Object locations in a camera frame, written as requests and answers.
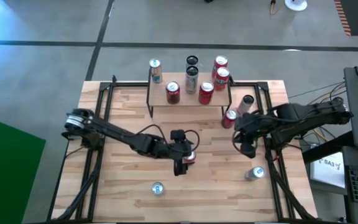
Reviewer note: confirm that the white SA3 sign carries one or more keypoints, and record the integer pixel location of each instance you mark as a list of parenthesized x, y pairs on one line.
[(328, 169)]

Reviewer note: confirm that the red Fanta strawberry can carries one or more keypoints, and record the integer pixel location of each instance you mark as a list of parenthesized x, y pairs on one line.
[(222, 79), (190, 156), (220, 61)]

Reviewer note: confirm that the black desk leg bar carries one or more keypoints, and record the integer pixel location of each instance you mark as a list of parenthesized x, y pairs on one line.
[(325, 150)]

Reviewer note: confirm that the white Celsius can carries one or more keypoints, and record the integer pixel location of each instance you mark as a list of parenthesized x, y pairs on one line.
[(192, 59), (245, 104), (192, 79)]

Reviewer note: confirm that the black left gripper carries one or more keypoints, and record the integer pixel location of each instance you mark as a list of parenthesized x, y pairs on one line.
[(177, 135)]

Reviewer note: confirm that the red soda can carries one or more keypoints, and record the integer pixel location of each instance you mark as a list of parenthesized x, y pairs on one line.
[(228, 119)]

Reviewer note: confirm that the green floor mat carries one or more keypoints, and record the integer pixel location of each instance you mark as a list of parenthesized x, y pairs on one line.
[(8, 174)]

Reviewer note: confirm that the silver blue drink can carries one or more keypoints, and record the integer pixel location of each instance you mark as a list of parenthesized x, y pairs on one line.
[(158, 188), (155, 71), (255, 173)]

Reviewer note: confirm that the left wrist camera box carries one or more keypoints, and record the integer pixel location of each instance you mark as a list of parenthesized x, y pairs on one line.
[(179, 148)]

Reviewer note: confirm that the red Coca-Cola Zero can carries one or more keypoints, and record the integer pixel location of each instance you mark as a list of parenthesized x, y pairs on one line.
[(206, 93)]

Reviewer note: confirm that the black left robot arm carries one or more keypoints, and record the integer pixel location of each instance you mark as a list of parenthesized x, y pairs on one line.
[(113, 133)]

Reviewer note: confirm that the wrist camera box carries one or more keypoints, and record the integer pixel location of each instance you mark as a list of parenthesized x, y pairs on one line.
[(252, 129), (179, 148)]

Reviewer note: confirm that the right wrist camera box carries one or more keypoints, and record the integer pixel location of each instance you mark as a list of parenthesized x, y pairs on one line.
[(252, 129)]

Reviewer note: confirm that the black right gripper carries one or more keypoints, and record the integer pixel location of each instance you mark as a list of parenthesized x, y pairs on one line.
[(248, 151)]

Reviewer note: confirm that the black aluminium table frame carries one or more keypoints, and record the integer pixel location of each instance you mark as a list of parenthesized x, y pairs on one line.
[(259, 93)]

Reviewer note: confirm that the wooden shelf with black legs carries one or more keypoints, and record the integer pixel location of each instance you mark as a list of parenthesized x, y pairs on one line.
[(158, 93)]

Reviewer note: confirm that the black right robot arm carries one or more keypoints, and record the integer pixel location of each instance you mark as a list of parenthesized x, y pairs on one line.
[(306, 118)]

